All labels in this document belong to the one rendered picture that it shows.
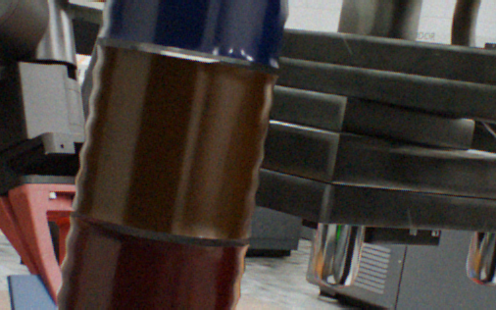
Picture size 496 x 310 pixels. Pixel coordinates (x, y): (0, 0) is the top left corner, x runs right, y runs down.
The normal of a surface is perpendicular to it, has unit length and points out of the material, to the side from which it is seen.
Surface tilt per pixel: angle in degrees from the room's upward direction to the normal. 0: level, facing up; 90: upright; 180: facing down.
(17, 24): 115
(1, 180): 92
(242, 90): 76
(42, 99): 65
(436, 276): 90
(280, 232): 90
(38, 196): 86
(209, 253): 104
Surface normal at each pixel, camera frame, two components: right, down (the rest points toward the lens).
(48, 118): 0.68, -0.27
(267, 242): 0.66, 0.15
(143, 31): -0.37, -0.26
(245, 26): 0.58, -0.11
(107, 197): -0.57, 0.19
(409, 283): -0.73, -0.09
